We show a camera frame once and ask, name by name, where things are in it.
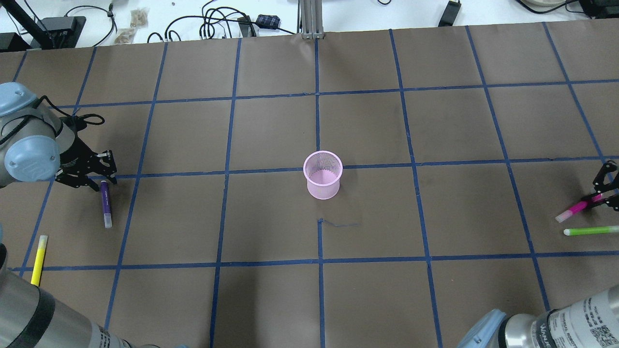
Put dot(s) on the aluminium frame post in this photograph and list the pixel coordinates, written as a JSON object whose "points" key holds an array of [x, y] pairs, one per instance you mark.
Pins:
{"points": [[310, 19]]}

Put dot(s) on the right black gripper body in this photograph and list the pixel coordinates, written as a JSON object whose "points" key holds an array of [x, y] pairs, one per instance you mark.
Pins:
{"points": [[601, 178]]}

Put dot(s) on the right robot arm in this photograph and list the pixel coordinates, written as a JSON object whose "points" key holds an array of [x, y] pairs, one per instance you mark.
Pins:
{"points": [[589, 323]]}

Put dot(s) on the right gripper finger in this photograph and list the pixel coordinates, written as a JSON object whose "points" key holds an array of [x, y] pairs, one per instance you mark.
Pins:
{"points": [[600, 185], [594, 200]]}

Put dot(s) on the yellow highlighter pen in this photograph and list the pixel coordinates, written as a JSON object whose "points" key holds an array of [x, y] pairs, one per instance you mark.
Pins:
{"points": [[38, 266]]}

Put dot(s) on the pink mesh cup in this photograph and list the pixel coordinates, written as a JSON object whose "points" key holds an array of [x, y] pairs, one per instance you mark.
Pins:
{"points": [[322, 171]]}

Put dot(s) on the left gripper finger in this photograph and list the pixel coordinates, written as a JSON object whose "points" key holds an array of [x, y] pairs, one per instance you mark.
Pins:
{"points": [[78, 181], [105, 165]]}

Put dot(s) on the pink highlighter pen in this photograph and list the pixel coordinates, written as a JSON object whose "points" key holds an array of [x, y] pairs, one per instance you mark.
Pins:
{"points": [[583, 204]]}

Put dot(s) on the black camera stand base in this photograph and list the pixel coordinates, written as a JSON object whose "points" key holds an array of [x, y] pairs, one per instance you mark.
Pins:
{"points": [[64, 32]]}

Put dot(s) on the black power adapter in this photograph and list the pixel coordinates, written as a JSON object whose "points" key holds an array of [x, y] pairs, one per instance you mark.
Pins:
{"points": [[450, 13]]}

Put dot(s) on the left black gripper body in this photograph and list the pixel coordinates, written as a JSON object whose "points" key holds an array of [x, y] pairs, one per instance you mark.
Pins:
{"points": [[71, 160]]}

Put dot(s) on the purple highlighter pen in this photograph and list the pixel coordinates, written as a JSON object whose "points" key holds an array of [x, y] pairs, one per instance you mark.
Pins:
{"points": [[106, 204]]}

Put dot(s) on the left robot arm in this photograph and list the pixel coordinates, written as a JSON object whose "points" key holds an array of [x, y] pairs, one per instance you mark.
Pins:
{"points": [[41, 142]]}

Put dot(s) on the green highlighter pen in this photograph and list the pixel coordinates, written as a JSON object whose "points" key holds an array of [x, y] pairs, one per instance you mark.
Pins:
{"points": [[591, 230]]}

